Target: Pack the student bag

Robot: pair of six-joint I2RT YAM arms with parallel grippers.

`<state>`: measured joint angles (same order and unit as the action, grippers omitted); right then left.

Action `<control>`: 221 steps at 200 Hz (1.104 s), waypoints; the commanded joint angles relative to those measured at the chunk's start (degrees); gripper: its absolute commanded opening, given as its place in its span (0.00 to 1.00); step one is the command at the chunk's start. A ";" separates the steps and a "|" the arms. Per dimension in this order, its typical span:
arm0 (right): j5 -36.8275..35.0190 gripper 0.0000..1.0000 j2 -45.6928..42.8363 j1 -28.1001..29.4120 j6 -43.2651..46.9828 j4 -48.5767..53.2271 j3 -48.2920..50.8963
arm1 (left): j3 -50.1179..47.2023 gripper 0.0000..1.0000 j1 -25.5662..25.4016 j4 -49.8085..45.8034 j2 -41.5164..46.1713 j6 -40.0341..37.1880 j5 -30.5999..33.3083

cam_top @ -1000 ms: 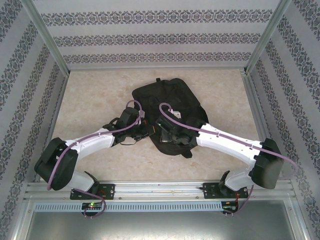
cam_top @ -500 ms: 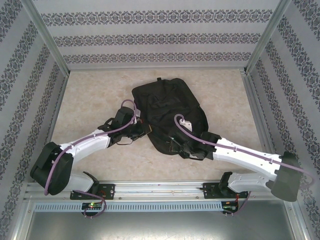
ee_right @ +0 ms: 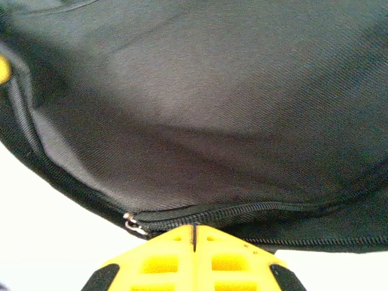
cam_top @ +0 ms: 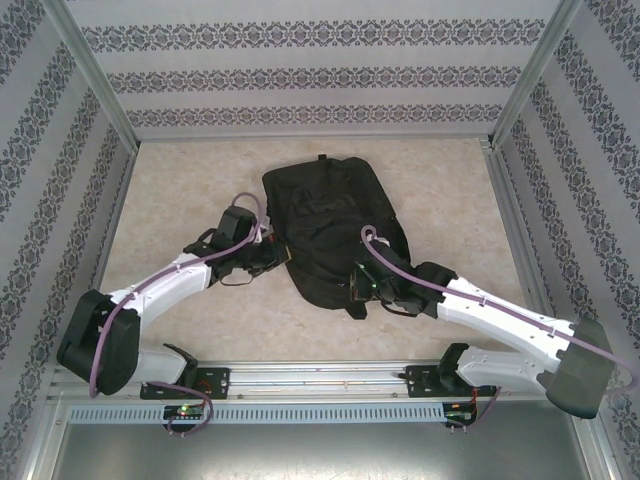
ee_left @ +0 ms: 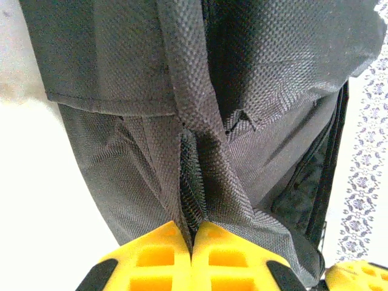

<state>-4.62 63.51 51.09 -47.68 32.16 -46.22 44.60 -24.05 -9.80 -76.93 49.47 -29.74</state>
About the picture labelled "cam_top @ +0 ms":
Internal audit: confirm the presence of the black backpack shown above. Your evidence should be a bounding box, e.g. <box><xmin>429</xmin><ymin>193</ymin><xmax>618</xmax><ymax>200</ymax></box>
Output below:
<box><xmin>262</xmin><ymin>154</ymin><xmax>412</xmax><ymax>321</ymax></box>

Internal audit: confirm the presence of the small circuit board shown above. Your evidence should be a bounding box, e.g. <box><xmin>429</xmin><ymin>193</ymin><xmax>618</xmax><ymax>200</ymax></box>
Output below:
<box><xmin>163</xmin><ymin>403</ymin><xmax>207</xmax><ymax>420</ymax></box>
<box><xmin>443</xmin><ymin>401</ymin><xmax>480</xmax><ymax>422</ymax></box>

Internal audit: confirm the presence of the grey metal panel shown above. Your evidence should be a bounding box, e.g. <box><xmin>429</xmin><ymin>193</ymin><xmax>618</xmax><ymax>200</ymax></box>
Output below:
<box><xmin>47</xmin><ymin>422</ymin><xmax>614</xmax><ymax>480</ymax></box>

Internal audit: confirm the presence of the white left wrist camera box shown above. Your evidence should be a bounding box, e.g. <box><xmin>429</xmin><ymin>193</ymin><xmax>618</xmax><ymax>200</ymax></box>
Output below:
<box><xmin>252</xmin><ymin>214</ymin><xmax>274</xmax><ymax>245</ymax></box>

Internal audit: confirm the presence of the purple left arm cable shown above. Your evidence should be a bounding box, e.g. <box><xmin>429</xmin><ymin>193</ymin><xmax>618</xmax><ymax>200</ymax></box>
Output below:
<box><xmin>88</xmin><ymin>192</ymin><xmax>269</xmax><ymax>439</ymax></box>

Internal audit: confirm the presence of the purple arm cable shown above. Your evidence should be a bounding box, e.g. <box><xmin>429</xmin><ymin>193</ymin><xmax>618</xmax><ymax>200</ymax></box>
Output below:
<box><xmin>88</xmin><ymin>192</ymin><xmax>269</xmax><ymax>439</ymax></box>
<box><xmin>360</xmin><ymin>224</ymin><xmax>640</xmax><ymax>436</ymax></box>

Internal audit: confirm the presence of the thin black cable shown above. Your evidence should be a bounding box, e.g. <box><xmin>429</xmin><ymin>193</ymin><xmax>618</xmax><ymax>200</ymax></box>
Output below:
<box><xmin>218</xmin><ymin>269</ymin><xmax>262</xmax><ymax>290</ymax></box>

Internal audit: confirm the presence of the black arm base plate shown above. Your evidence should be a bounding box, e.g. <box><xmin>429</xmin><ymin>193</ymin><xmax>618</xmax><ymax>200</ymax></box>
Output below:
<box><xmin>139</xmin><ymin>367</ymin><xmax>231</xmax><ymax>401</ymax></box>
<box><xmin>407</xmin><ymin>364</ymin><xmax>504</xmax><ymax>399</ymax></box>

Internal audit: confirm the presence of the aluminium frame rail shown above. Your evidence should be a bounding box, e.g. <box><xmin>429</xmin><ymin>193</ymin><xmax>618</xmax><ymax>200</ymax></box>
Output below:
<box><xmin>137</xmin><ymin>130</ymin><xmax>494</xmax><ymax>144</ymax></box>
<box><xmin>69</xmin><ymin>144</ymin><xmax>141</xmax><ymax>364</ymax></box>
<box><xmin>479</xmin><ymin>139</ymin><xmax>581</xmax><ymax>361</ymax></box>

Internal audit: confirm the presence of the wide aluminium mounting rail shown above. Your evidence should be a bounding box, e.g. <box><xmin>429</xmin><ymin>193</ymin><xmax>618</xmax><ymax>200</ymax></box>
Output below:
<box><xmin>49</xmin><ymin>362</ymin><xmax>586</xmax><ymax>401</ymax></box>

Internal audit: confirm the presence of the grey slotted cable duct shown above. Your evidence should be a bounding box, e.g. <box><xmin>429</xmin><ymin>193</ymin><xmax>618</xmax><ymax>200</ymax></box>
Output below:
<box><xmin>67</xmin><ymin>403</ymin><xmax>446</xmax><ymax>425</ymax></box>

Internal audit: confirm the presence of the aluminium frame post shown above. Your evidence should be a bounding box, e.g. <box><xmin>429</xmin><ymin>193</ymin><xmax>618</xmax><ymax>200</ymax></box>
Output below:
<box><xmin>487</xmin><ymin>0</ymin><xmax>584</xmax><ymax>149</ymax></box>
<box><xmin>42</xmin><ymin>0</ymin><xmax>142</xmax><ymax>151</ymax></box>

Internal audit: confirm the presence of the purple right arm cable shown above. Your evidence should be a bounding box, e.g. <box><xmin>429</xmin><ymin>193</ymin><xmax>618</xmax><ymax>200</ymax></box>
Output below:
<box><xmin>360</xmin><ymin>224</ymin><xmax>640</xmax><ymax>436</ymax></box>

